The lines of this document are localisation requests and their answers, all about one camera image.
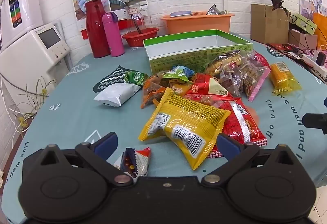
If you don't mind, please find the green cardboard box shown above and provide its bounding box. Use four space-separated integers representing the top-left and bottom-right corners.
142 29 254 75

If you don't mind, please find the large red snack packet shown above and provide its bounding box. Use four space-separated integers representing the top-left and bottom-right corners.
188 96 268 159

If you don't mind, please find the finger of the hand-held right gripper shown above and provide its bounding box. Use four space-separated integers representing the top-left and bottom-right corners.
301 113 327 135

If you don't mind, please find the small brown candy packet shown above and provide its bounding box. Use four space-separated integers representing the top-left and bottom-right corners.
114 147 152 178

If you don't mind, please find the pink-edged clear snack bag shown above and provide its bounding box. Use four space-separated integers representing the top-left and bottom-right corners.
240 52 271 102

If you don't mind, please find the dark stick utensil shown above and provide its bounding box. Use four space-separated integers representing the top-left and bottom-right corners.
131 16 143 34

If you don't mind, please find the green and blue snack packet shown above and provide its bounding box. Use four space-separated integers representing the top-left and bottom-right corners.
162 65 195 79

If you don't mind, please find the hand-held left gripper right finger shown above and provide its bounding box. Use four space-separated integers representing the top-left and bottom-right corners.
201 133 311 186

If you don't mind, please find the glass pitcher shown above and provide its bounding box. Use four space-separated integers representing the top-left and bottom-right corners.
124 3 152 33

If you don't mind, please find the yellow-orange snack packet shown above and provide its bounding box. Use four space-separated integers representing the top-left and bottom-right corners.
269 62 302 94

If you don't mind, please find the metal strainer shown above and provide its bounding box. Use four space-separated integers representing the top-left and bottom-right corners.
206 4 220 16

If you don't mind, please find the pink thermos bottle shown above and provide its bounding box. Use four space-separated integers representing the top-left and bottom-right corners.
102 12 125 57

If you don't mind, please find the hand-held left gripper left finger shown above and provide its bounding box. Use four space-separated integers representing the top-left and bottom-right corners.
22 132 134 186

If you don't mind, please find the small brown cardboard box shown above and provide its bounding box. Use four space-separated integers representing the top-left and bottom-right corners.
288 29 318 50

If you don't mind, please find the yellow flower plant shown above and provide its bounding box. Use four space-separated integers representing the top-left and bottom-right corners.
8 77 55 133

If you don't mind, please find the white power strip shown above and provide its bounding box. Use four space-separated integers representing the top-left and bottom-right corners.
301 54 327 75

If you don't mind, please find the large brown cardboard box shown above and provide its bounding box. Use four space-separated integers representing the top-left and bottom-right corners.
250 4 292 44

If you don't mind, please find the blue plate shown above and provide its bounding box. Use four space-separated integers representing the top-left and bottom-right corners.
170 10 193 18

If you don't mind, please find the red thermos jug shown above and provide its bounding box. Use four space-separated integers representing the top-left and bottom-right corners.
84 0 111 59

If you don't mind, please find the dark green snack packet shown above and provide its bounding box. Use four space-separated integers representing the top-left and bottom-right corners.
125 71 149 87

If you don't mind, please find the green shoe box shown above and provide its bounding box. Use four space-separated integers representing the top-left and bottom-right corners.
291 13 318 35

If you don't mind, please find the clear bag with brown label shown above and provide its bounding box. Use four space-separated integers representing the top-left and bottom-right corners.
204 52 252 79

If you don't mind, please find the dark purple plant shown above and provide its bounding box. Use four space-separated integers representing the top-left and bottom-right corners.
263 0 290 16

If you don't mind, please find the red plastic basket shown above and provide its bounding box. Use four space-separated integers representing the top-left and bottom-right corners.
122 27 159 47

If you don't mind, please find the orange bag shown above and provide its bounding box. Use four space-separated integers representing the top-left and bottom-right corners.
312 12 327 47

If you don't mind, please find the white wall-mounted appliance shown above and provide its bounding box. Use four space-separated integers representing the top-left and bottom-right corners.
0 0 44 47

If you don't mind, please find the clear bag of red dates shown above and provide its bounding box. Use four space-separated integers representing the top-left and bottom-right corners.
220 63 246 94

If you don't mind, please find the white snack packet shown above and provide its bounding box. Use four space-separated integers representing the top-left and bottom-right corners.
94 83 141 107

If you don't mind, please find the large yellow snack packet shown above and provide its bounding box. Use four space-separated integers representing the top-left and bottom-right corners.
138 87 232 171

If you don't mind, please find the orange snack packet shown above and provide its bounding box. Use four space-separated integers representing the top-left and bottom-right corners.
141 73 195 109

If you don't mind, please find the red packet with white label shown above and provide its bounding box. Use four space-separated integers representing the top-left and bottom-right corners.
184 73 234 98

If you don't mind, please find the orange plastic basin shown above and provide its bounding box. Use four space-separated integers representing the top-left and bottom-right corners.
160 11 235 35

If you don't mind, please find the white appliance with screen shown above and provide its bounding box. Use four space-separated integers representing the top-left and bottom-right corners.
0 22 72 102

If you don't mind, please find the black charger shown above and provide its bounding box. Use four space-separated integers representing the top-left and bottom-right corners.
316 52 327 66

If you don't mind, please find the teal printed tablecloth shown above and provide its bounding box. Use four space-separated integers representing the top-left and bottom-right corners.
0 31 327 224

